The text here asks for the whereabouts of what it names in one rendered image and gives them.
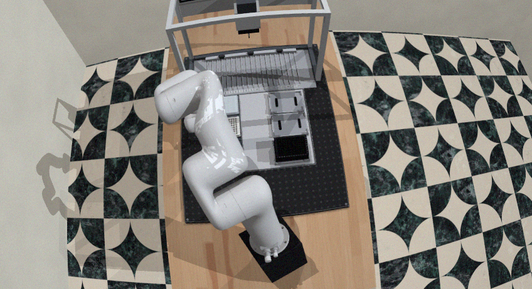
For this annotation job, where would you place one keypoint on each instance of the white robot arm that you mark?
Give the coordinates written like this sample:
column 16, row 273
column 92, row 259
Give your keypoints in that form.
column 222, row 158

